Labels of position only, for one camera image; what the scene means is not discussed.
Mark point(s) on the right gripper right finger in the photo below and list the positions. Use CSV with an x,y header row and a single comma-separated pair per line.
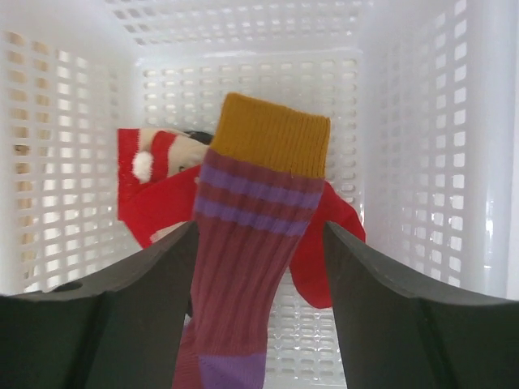
x,y
398,328

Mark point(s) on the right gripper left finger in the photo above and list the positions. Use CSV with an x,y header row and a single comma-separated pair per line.
x,y
119,327

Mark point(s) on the red white sock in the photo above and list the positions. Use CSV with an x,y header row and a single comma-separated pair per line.
x,y
158,171

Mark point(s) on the white plastic basket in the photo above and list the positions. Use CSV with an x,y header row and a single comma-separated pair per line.
x,y
423,102

